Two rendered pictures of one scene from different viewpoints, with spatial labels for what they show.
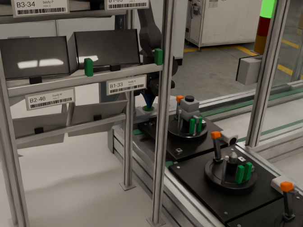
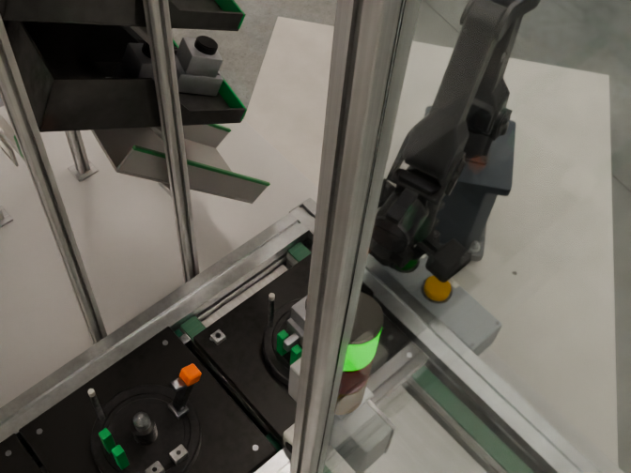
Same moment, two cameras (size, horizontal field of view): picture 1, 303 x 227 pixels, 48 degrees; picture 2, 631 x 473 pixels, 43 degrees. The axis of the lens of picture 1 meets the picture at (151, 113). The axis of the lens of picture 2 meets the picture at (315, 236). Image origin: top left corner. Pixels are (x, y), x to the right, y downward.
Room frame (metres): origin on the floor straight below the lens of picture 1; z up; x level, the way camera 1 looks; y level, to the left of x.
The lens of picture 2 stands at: (0.84, -0.62, 2.00)
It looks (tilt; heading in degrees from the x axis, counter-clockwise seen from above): 55 degrees down; 75
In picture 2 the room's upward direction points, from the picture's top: 6 degrees clockwise
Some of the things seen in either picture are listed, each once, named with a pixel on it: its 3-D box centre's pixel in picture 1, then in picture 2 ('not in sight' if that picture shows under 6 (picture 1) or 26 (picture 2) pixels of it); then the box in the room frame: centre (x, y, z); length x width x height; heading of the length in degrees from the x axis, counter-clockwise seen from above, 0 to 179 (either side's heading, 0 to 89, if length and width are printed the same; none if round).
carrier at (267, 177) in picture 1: (231, 164); (143, 428); (0.75, -0.22, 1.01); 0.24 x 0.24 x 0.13; 31
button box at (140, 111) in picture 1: (163, 111); not in sight; (1.19, -0.05, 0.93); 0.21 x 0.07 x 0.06; 121
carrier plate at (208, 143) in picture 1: (185, 133); (311, 349); (0.98, -0.12, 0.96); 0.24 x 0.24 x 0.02; 31
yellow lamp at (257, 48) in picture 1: (263, 43); not in sight; (0.96, -0.31, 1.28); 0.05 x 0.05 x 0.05
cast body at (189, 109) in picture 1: (190, 108); (310, 320); (0.98, -0.12, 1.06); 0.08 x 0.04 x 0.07; 31
